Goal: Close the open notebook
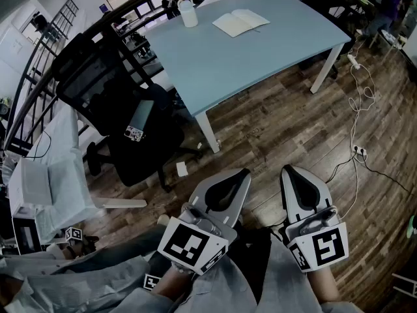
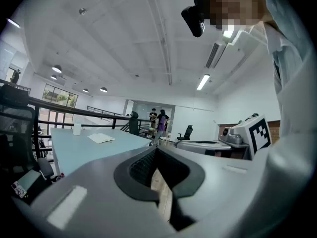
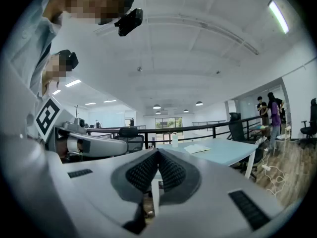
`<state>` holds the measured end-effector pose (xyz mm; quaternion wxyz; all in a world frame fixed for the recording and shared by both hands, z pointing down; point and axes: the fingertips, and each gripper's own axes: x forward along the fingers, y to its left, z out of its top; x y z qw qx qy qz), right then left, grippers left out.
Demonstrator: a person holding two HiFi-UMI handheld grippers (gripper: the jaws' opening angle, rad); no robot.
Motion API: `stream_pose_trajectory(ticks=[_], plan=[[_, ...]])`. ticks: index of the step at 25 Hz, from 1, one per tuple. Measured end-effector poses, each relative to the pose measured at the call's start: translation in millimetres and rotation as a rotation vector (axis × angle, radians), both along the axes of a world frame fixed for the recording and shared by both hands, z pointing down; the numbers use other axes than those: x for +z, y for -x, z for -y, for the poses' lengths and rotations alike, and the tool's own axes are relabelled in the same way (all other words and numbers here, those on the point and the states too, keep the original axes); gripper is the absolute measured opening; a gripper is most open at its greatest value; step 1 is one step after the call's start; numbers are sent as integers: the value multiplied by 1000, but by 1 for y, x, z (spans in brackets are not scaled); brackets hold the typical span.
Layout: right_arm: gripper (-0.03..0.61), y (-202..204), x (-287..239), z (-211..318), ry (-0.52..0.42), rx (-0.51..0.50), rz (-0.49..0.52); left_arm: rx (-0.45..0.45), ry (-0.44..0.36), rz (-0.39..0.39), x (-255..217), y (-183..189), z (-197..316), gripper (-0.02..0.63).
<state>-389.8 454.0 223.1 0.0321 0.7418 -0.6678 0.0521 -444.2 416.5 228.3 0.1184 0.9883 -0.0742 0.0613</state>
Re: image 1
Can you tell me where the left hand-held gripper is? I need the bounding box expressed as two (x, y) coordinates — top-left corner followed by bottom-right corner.
(157, 168), (252, 276)

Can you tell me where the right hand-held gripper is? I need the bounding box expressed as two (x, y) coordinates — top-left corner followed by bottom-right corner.
(280, 164), (349, 273)

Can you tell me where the teal covered notebook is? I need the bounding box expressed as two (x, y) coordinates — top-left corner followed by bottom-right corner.
(212, 8), (271, 38)

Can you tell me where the person's left forearm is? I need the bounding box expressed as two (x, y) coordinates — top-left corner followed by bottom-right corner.
(151, 263), (200, 306)

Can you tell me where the person's right forearm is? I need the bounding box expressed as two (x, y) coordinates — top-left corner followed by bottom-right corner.
(308, 265), (341, 306)

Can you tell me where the person's light grey shirt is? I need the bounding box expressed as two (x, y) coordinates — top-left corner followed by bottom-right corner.
(123, 233), (362, 313)

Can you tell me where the phone with sticker case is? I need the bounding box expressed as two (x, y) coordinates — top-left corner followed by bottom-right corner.
(124, 125), (146, 142)

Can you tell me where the grey tablet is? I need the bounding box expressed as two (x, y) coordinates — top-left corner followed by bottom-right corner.
(129, 99), (154, 133)

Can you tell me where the light blue table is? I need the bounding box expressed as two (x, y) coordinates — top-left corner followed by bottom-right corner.
(143, 0), (352, 155)

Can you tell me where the cloth-covered table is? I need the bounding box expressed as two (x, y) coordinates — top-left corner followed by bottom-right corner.
(9, 104), (147, 244)

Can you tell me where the black mesh office chair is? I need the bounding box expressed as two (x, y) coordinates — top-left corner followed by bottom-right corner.
(51, 33), (203, 194)

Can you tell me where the white paper bag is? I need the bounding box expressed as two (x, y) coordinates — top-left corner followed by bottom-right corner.
(8, 157), (55, 208)

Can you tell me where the white water bottle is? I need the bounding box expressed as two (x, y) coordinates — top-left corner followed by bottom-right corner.
(177, 0), (199, 28)

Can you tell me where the black box device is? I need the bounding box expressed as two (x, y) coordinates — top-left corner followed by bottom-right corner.
(12, 216), (42, 256)

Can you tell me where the black metal railing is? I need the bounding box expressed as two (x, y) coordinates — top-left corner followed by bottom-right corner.
(0, 0), (304, 158)

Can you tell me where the white beaded bracelet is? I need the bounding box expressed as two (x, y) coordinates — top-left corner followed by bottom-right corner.
(171, 261), (196, 276)

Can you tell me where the black cable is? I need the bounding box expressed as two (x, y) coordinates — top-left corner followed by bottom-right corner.
(325, 150), (414, 197)

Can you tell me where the white cable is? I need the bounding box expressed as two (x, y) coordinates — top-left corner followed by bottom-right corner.
(338, 39), (379, 223)

